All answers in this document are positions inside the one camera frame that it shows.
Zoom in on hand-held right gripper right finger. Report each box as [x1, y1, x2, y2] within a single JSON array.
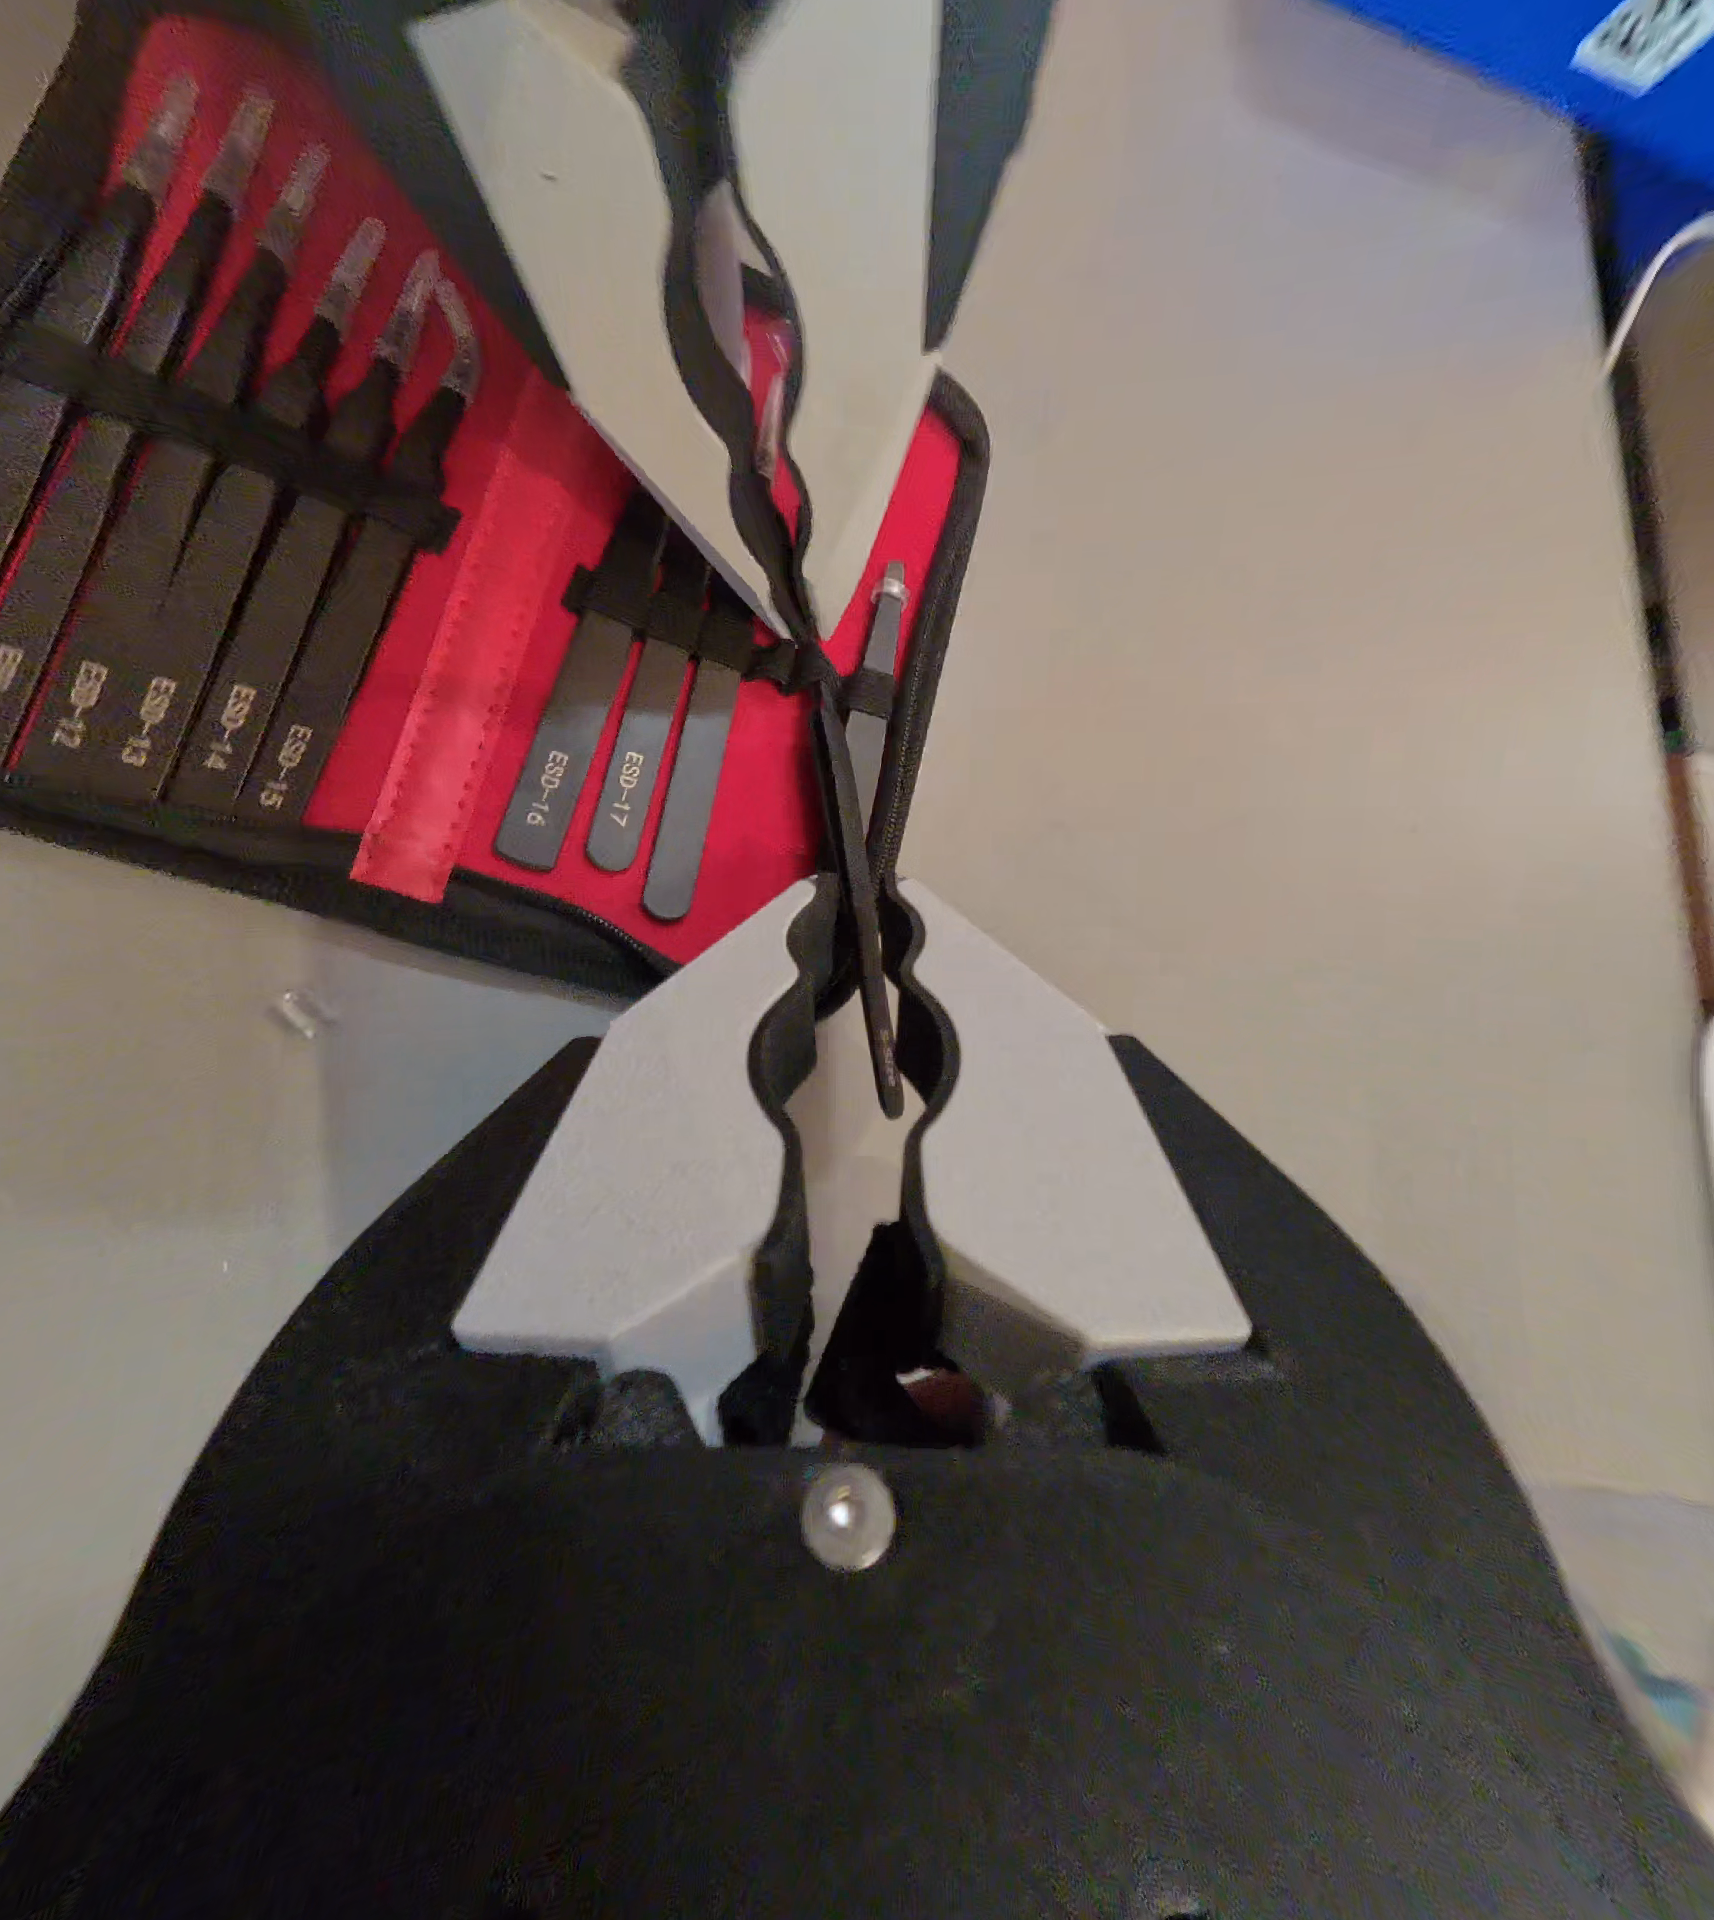
[[872, 880, 1250, 1406]]

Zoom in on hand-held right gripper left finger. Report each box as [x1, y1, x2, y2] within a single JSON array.
[[457, 880, 853, 1406]]

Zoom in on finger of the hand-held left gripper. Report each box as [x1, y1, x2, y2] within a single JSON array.
[[407, 0, 806, 648], [701, 0, 1063, 573]]

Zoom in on black needle-tip tweezers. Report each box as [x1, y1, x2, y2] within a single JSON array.
[[791, 586, 914, 1119]]

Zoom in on black red tweezers case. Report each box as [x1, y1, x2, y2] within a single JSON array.
[[0, 0, 994, 992]]

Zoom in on set of black tweezers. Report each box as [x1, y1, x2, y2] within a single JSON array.
[[0, 76, 919, 919]]

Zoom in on clear maze ball toy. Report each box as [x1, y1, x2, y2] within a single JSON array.
[[1562, 1486, 1714, 1920]]

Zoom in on blue storage bin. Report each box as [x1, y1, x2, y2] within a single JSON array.
[[1332, 0, 1714, 199]]

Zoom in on white cable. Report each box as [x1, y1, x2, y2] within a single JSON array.
[[1601, 167, 1714, 379]]

